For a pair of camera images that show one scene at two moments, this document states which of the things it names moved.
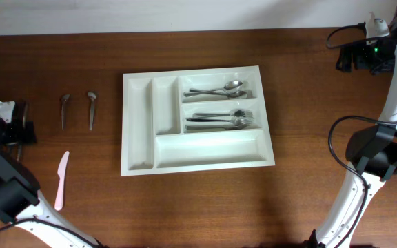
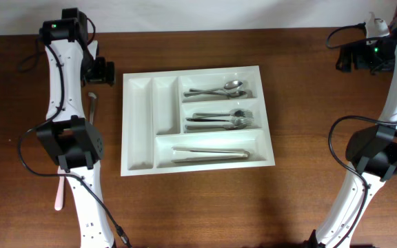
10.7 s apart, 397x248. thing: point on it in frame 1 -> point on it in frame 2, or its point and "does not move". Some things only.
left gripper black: x=16 y=135 -> x=101 y=74
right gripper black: x=361 y=60 does not move
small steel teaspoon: x=93 y=96 does not move
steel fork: x=236 y=125 does not move
